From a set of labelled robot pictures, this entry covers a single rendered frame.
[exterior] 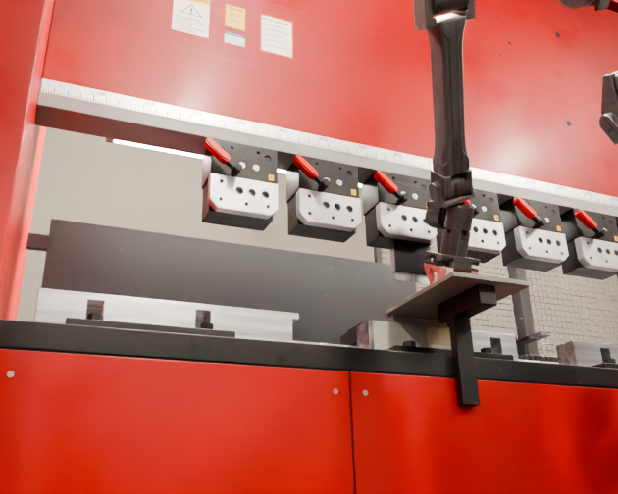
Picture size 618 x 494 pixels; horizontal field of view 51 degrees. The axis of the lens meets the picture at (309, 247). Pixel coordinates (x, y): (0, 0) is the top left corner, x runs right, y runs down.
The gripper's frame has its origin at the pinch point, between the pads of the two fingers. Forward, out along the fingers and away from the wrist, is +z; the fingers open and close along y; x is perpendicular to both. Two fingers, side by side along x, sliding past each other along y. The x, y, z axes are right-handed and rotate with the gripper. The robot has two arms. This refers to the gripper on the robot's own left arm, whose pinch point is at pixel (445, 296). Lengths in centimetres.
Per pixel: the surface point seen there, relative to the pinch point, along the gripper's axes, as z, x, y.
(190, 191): -15, -247, 15
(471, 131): -41, -29, -18
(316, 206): -15.2, -14.2, 27.5
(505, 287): -4.8, 14.5, -3.7
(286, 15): -61, -38, 34
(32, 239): 4, -65, 86
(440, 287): -2.9, 10.9, 8.6
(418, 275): -2.7, -13.1, -0.1
